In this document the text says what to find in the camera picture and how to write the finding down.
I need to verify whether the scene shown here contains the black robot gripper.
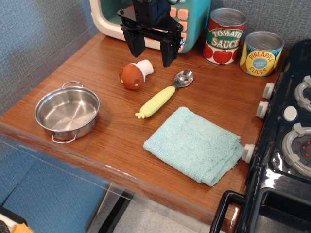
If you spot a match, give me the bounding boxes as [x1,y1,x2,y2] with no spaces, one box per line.
[118,0,184,67]

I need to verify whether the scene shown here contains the yellow handled metal spoon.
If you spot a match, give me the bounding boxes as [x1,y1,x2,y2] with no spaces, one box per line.
[135,70,194,119]

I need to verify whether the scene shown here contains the light blue folded towel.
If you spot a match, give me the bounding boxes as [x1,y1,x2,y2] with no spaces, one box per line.
[143,107,244,186]

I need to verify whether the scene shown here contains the plush brown mushroom toy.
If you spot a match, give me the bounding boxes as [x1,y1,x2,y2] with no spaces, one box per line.
[119,59,154,90]

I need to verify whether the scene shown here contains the teal toy microwave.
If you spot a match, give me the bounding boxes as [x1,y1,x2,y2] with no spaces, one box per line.
[89,0,210,54]

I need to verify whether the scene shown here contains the tomato sauce can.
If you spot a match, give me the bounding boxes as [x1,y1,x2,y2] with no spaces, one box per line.
[204,8,247,65]

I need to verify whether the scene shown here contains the pineapple slices can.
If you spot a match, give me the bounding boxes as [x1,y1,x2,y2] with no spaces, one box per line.
[240,31,284,77]

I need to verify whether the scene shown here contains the black toy stove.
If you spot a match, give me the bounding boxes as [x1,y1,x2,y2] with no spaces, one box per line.
[210,39,311,233]

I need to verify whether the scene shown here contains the orange cloth at corner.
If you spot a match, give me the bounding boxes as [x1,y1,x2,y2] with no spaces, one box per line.
[11,223,34,233]

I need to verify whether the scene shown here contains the steel pot with handles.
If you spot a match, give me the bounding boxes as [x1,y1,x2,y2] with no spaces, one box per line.
[35,81,101,144]

